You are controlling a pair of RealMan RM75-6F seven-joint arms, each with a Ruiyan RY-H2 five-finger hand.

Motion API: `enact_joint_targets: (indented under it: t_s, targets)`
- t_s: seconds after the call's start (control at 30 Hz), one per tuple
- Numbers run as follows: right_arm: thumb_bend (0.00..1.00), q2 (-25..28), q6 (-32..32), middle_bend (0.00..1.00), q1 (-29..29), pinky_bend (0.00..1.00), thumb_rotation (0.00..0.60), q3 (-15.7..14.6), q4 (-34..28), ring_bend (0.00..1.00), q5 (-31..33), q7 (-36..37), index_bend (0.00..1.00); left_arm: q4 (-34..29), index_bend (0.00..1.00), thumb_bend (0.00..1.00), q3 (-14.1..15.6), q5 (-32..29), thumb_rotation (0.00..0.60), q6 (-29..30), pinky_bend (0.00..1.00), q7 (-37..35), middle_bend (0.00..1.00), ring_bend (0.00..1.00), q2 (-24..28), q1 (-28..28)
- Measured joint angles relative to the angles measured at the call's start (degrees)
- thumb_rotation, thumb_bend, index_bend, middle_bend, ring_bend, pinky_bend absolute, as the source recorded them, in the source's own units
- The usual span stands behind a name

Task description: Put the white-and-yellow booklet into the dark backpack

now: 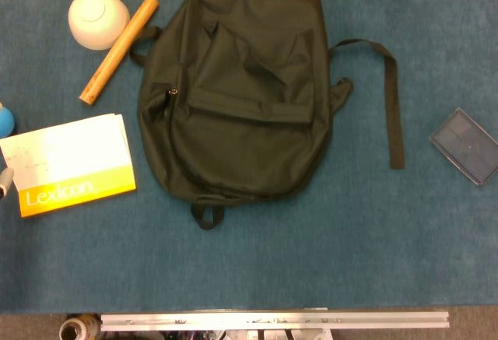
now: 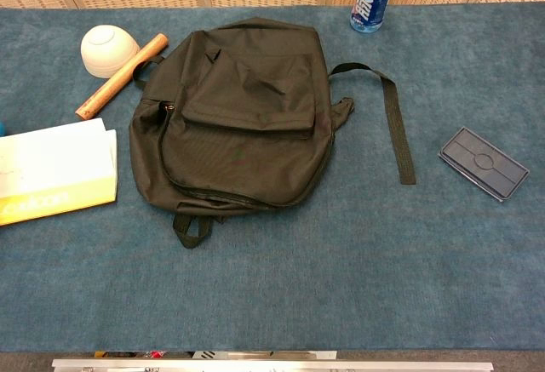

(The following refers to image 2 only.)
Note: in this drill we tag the wooden rolling pin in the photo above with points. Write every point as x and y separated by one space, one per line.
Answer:
115 80

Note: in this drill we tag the black fabric backpack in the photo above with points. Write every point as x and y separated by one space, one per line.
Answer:
238 133

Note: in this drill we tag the white and yellow book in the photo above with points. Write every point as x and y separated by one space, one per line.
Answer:
55 167

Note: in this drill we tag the blue table cloth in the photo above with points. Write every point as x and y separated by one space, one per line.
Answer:
298 282

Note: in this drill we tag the white upturned bowl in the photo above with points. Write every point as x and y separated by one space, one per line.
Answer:
106 50

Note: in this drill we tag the aluminium profile rail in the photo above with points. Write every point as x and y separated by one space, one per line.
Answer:
272 365

